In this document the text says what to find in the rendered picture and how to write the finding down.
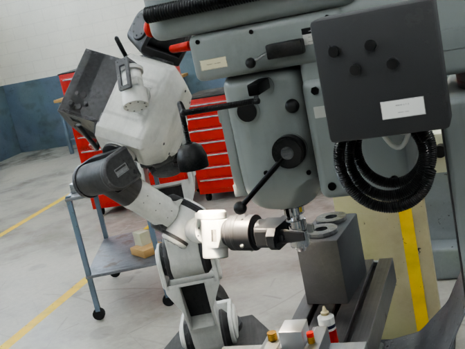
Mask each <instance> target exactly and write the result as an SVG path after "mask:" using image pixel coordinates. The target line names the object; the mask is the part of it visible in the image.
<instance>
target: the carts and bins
mask: <svg viewBox="0 0 465 349"><path fill-rule="evenodd" d="M154 182H155V185H160V182H159V179H158V177H154ZM69 186H70V189H71V191H70V193H69V194H68V195H67V196H66V197H65V202H66V204H67V206H68V210H69V215H70V217H71V222H72V225H73V230H74V233H75V237H76V240H77V245H78V248H79V251H80V256H81V259H82V264H83V267H84V271H85V274H86V277H85V278H86V279H87V282H88V285H89V289H90V292H91V297H92V300H93V305H94V308H95V309H94V311H93V317H94V319H96V320H102V319H103V318H104V316H105V310H104V309H103V308H101V307H100V304H99V300H98V296H97V293H96V290H95V285H94V282H93V278H97V277H101V276H107V275H111V276H112V277H118V276H119V275H120V273H121V272H125V271H131V270H135V269H142V268H145V267H151V266H155V265H156V259H155V250H156V245H157V244H158V243H162V242H161V240H162V239H163V236H162V233H160V232H158V231H157V230H155V229H153V228H152V227H151V224H150V222H147V223H148V227H149V228H148V229H140V230H137V231H134V232H131V233H124V234H120V235H114V236H110V237H109V236H108V233H107V228H106V224H105V221H104V217H103V214H102V209H101V205H100V200H99V197H98V196H97V197H94V202H95V207H96V210H97V212H98V217H99V220H100V225H101V229H102V233H103V236H104V240H103V241H102V244H101V245H100V248H99V249H98V252H97V253H96V255H95V258H94V260H93V262H92V264H91V266H89V262H88V259H87V256H86V251H85V248H84V243H83V240H82V236H81V233H80V228H79V225H78V220H77V217H76V214H75V209H74V206H73V202H72V201H73V200H76V199H83V198H84V197H81V196H80V195H79V194H77V192H76V191H75V189H74V187H73V183H71V184H70V185H69ZM164 292H165V290H164ZM163 304H164V305H166V306H171V305H173V304H174V303H173V302H172V300H171V299H170V298H169V297H168V296H167V294H166V292H165V295H164V296H163Z"/></svg>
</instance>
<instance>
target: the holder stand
mask: <svg viewBox="0 0 465 349"><path fill-rule="evenodd" d="M312 223H313V225H314V230H315V231H314V232H313V233H309V239H310V243H311V244H310V245H309V246H308V247H307V250H306V251H303V252H298V258H299V262H300V268H301V272H302V279H303V283H304V290H305V294H306V297H307V303H308V304H348V303H349V302H350V300H351V298H352V296H353V295H354V292H355V291H356V289H357V287H358V286H359V284H360V282H361V280H362V279H363V276H364V275H365V273H366V271H367V270H366V266H365V259H364V254H363V246H362V242H361V235H360V230H359V225H358V218H357V214H356V213H348V214H346V213H345V212H341V211H334V212H328V213H324V214H322V215H319V216H317V218H316V219H315V220H314V221H313V222H312Z"/></svg>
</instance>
